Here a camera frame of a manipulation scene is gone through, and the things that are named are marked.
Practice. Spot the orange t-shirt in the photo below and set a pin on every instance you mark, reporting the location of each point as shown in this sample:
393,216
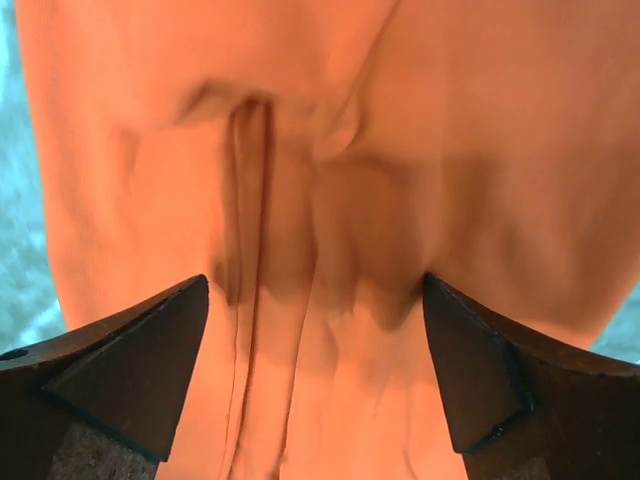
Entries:
315,159

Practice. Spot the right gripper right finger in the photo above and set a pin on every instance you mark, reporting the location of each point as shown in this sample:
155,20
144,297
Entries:
522,405

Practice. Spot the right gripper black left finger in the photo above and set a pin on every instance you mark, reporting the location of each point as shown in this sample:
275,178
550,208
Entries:
103,401

